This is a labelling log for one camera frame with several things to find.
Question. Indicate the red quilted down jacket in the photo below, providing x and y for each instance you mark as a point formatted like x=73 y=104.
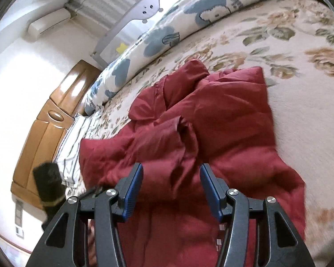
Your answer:
x=188 y=118

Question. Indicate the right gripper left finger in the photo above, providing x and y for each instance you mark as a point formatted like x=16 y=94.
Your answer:
x=65 y=241

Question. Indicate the striped white pillow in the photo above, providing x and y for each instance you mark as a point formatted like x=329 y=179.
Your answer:
x=67 y=157

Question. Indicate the wooden headboard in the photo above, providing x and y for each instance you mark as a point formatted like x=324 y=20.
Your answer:
x=50 y=127

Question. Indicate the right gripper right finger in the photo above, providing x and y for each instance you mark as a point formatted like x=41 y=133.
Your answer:
x=278 y=242

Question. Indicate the floral beige bed blanket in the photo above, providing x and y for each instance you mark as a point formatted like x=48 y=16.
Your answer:
x=292 y=41

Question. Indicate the grey bed guard rail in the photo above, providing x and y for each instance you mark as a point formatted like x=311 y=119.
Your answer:
x=143 y=15

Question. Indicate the white wall air conditioner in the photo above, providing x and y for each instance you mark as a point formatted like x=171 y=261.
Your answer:
x=40 y=26

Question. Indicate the white blue patterned duvet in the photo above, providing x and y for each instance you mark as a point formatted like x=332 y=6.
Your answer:
x=183 y=19

